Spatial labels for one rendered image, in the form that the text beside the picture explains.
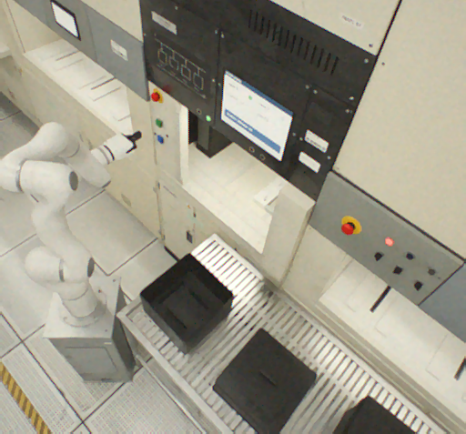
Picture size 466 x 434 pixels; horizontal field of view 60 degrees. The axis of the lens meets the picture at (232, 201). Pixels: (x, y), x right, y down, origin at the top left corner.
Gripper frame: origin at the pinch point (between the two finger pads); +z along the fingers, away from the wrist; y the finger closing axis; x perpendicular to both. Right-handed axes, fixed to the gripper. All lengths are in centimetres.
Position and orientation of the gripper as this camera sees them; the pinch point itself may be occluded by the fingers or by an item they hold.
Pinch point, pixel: (136, 136)
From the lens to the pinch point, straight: 182.8
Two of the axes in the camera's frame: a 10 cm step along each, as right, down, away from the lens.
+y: 7.3, 5.8, -3.7
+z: 6.8, -5.5, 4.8
